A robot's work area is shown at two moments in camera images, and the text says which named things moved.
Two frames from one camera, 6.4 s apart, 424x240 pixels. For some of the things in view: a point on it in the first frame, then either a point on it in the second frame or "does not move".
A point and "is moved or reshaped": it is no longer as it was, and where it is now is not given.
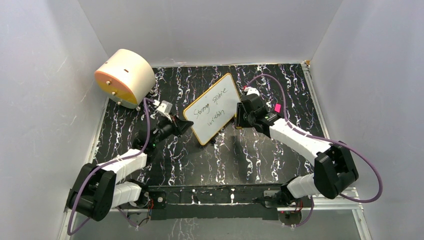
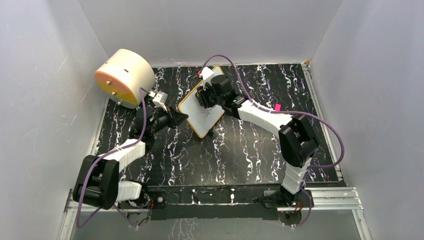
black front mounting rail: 248,202 does not move
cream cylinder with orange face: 127,78 does not move
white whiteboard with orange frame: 214,111 is moved or reshaped
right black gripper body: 241,114 to 205,96
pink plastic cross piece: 277,107 does not move
